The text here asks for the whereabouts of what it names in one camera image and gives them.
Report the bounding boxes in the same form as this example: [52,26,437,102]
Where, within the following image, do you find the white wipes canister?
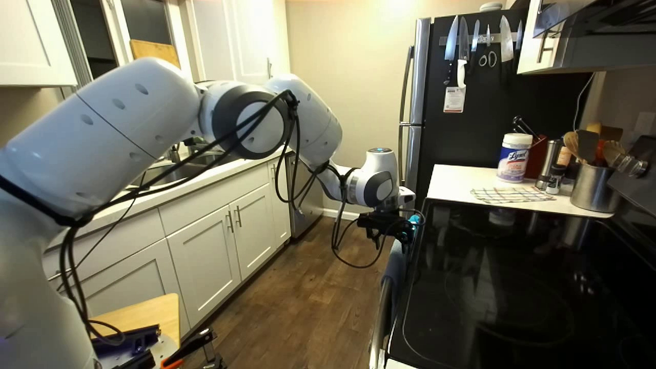
[496,133,534,184]

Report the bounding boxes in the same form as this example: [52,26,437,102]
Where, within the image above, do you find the grey towel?
[380,240,412,329]

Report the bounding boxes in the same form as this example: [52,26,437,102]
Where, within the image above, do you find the small glass shaker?
[545,164,565,195]

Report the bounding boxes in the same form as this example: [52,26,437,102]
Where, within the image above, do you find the black tongs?
[512,116,540,143]

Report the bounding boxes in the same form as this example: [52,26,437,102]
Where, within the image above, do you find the magnetic knife strip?
[439,32,521,47]

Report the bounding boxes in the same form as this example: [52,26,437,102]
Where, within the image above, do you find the wooden cutting board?
[129,39,181,70]

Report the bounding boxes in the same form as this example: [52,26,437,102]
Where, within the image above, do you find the black refrigerator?
[398,9,596,207]

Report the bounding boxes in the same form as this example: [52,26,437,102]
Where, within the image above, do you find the steel sink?
[127,150,229,189]

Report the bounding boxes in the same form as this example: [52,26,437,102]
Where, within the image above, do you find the black glass stove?
[369,134,656,369]

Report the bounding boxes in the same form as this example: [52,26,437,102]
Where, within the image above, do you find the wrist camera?
[357,212,396,233]

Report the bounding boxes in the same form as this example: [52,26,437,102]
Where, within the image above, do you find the oven door handle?
[369,277,396,369]

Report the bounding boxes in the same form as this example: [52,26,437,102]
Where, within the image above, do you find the checkered towel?
[470,186,556,205]

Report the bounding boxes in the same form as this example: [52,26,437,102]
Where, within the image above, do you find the orange and black clamp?
[161,328,226,369]

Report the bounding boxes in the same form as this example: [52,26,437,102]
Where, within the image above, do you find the dark range hood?
[532,0,656,73]

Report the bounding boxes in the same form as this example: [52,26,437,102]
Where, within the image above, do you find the white base cabinets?
[43,156,294,340]

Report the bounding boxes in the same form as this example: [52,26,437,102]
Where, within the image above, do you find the red container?
[525,135,550,180]

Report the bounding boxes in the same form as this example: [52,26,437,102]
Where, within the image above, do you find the white handled knife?
[457,16,470,89]

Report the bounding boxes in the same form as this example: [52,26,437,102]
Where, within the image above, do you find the steel tap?
[165,137,207,163]

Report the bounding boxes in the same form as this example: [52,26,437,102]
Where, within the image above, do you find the refrigerator door handle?
[398,45,415,186]

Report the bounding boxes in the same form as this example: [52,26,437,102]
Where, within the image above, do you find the white wall cabinet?
[192,0,291,86]
[516,0,560,76]
[0,0,78,88]

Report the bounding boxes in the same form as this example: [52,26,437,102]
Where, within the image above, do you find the window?
[51,0,191,95]

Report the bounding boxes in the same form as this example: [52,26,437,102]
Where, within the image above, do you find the white cable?
[572,72,596,133]

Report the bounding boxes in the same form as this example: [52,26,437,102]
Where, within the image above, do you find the broad steel knife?
[499,15,515,63]

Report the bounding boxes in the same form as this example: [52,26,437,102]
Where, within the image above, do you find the bunch of kitchen utensils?
[562,121,627,168]

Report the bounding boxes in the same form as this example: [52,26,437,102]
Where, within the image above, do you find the steel utensil crock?
[570,163,622,214]

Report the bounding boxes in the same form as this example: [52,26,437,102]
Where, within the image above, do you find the steel dishwasher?
[286,153,325,240]

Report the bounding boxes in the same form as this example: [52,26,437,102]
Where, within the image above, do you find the steel pepper grinder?
[535,139,562,191]

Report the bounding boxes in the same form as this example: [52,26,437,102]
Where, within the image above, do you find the black handled knife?
[444,15,459,86]

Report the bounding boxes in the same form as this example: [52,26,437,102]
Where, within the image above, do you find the paper note on refrigerator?
[443,87,466,114]

